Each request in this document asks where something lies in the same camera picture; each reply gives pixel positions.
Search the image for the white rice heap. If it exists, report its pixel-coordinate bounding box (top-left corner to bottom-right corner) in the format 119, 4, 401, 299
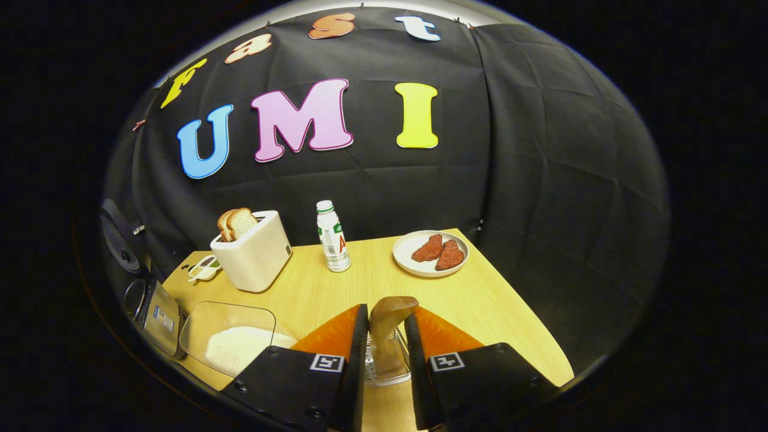
205, 326, 298, 376

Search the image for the small white oval dish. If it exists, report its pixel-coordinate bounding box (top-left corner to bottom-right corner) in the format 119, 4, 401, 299
188, 255, 221, 283

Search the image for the black backdrop cloth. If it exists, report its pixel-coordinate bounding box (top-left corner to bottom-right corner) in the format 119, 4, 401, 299
102, 6, 670, 385

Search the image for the white round plate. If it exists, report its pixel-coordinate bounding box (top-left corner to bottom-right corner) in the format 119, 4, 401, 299
392, 230, 470, 278

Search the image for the white plastic bottle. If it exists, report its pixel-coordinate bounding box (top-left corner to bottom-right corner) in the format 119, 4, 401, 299
316, 200, 352, 273

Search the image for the toast slice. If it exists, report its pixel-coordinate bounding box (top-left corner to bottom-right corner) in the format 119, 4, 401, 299
227, 208, 259, 241
217, 210, 238, 242

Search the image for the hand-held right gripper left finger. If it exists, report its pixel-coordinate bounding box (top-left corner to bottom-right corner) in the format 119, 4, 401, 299
221, 303, 370, 432

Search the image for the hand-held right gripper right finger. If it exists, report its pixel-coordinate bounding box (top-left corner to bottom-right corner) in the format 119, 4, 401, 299
403, 306, 562, 431

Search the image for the red meat slice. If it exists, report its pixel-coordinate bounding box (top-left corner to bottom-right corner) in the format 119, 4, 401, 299
412, 234, 445, 263
435, 239, 466, 271

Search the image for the white toaster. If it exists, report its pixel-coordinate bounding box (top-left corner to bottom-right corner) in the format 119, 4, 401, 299
210, 210, 293, 293

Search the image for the clear plastic container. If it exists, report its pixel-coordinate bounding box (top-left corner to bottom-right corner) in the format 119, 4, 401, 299
179, 301, 298, 379

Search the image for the dark rice cooker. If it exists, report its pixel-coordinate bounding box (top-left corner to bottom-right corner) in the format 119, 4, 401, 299
99, 198, 184, 361

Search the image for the wooden spoon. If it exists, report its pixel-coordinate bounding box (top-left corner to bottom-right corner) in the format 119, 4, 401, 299
369, 296, 419, 379

